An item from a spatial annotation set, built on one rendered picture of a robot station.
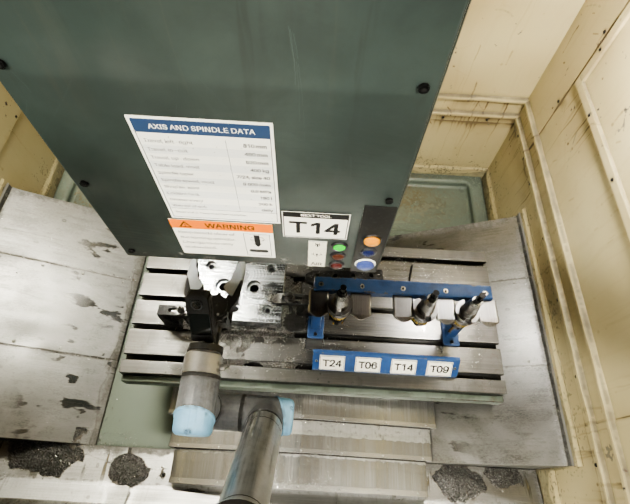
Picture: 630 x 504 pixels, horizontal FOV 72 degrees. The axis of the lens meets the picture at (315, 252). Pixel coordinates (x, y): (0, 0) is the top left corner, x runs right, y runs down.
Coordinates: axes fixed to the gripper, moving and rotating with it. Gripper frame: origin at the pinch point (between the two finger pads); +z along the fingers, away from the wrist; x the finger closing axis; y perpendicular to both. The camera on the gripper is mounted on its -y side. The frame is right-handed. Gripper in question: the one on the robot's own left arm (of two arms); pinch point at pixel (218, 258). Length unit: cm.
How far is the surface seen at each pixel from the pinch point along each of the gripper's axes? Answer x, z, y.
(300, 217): 18.4, -7.5, -31.8
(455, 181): 86, 88, 85
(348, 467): 35, -39, 68
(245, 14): 14, -6, -62
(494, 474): 85, -38, 76
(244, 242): 9.4, -7.8, -23.5
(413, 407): 57, -19, 69
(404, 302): 44.9, 0.4, 21.1
